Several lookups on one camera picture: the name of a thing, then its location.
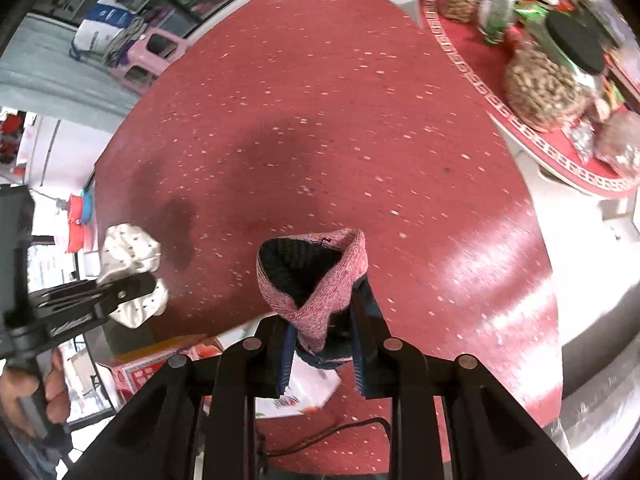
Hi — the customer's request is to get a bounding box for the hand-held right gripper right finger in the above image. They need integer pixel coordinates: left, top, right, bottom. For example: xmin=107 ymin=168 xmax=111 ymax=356
xmin=347 ymin=277 xmax=583 ymax=480

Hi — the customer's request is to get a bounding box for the white polka-dot cloth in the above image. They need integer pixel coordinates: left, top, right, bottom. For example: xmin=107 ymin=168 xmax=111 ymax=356
xmin=97 ymin=223 xmax=171 ymax=330

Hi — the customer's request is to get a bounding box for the pink carton red label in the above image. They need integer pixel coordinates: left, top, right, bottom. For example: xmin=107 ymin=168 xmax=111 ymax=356
xmin=97 ymin=335 xmax=223 ymax=406

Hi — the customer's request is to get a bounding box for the white refrigerator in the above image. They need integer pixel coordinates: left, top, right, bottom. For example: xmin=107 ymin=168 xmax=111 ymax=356
xmin=27 ymin=115 xmax=118 ymax=196

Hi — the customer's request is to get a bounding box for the jar with black lid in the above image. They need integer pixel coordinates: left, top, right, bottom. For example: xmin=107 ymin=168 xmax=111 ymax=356
xmin=545 ymin=10 xmax=613 ymax=106

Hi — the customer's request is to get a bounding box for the pink sock dark lining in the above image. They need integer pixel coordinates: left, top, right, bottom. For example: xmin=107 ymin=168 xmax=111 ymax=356
xmin=256 ymin=228 xmax=373 ymax=372

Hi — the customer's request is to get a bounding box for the red patterned round table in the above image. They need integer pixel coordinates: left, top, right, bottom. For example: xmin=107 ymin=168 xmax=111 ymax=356
xmin=417 ymin=0 xmax=640 ymax=196

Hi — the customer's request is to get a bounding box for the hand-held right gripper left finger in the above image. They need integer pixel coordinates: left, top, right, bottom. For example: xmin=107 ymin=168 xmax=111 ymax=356
xmin=65 ymin=315 xmax=301 ymax=480

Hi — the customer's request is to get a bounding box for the clear bag of peanuts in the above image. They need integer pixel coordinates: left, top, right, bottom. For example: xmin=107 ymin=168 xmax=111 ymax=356
xmin=504 ymin=42 xmax=593 ymax=133

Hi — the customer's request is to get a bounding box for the white and green packet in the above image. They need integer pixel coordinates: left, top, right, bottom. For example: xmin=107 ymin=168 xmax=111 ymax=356
xmin=477 ymin=0 xmax=516 ymax=43

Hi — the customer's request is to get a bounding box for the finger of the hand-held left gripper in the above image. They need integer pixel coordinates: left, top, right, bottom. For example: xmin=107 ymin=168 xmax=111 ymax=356
xmin=45 ymin=302 xmax=128 ymax=343
xmin=27 ymin=272 xmax=157 ymax=313

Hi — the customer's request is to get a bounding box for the white printed sack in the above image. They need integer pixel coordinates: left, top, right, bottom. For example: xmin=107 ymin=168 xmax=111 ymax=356
xmin=70 ymin=0 xmax=146 ymax=58

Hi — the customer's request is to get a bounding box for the white carton squirrel print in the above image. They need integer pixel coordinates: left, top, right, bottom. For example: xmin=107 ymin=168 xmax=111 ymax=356
xmin=255 ymin=327 xmax=343 ymax=418

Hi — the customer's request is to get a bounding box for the pinkish net bag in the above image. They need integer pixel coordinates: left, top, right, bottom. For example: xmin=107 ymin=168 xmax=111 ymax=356
xmin=595 ymin=110 xmax=640 ymax=178

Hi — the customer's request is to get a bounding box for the silver foil candy bag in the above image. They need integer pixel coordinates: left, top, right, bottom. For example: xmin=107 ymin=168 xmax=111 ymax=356
xmin=562 ymin=117 xmax=598 ymax=163

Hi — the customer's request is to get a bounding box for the person's left hand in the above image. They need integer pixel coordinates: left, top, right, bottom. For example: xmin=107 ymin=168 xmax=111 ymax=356
xmin=0 ymin=347 xmax=71 ymax=436

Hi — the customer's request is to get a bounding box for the red plastic basin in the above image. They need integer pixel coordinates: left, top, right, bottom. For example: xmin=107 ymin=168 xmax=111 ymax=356
xmin=65 ymin=195 xmax=87 ymax=253

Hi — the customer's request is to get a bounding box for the black cable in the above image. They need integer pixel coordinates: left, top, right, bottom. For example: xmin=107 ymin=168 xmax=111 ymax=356
xmin=255 ymin=417 xmax=393 ymax=461

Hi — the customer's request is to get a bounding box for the pink plastic stool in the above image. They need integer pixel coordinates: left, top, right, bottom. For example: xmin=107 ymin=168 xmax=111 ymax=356
xmin=111 ymin=27 xmax=191 ymax=95

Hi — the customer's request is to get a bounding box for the green snack packet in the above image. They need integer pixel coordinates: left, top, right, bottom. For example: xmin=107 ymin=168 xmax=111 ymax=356
xmin=515 ymin=2 xmax=551 ymax=26

